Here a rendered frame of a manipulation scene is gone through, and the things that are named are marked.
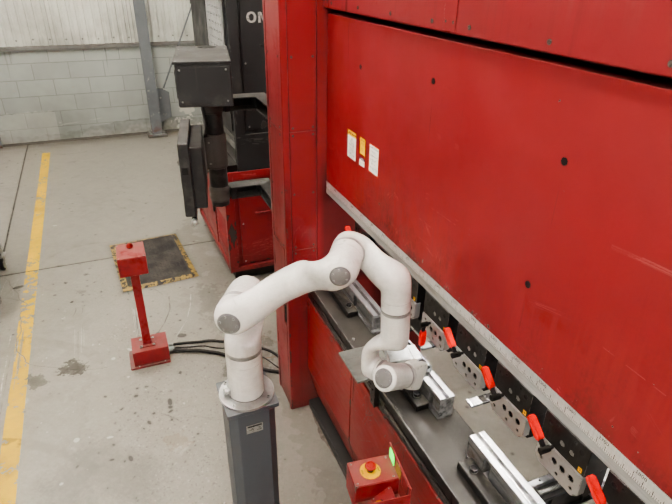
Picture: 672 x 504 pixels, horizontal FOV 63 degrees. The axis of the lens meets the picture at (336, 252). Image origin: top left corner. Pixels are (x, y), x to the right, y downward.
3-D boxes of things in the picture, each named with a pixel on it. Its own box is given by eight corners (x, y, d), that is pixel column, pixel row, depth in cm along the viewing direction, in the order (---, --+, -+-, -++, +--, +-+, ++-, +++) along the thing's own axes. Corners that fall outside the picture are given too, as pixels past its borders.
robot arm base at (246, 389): (226, 418, 178) (221, 375, 169) (213, 382, 193) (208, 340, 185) (281, 403, 185) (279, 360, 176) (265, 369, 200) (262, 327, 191)
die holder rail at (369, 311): (330, 279, 282) (331, 263, 277) (341, 277, 284) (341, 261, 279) (372, 334, 241) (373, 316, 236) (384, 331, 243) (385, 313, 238)
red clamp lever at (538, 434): (527, 415, 138) (543, 454, 134) (540, 411, 139) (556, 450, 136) (523, 416, 139) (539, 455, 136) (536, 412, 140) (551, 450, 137)
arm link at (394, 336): (355, 302, 166) (356, 380, 180) (400, 319, 157) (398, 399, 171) (371, 290, 172) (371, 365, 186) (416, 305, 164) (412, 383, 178)
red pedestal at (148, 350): (129, 352, 364) (106, 242, 325) (167, 344, 372) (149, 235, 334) (131, 370, 348) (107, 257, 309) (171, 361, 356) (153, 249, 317)
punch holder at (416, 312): (394, 300, 210) (397, 263, 202) (413, 296, 213) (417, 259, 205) (413, 322, 198) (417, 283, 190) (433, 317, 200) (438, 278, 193)
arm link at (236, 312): (240, 316, 180) (223, 346, 166) (219, 288, 177) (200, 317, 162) (371, 260, 162) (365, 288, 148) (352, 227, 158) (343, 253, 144)
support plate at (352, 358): (338, 354, 210) (338, 352, 209) (398, 339, 219) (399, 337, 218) (357, 384, 195) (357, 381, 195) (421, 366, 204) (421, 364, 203)
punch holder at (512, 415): (488, 405, 161) (496, 361, 153) (511, 397, 164) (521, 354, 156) (521, 441, 149) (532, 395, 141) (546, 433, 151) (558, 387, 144)
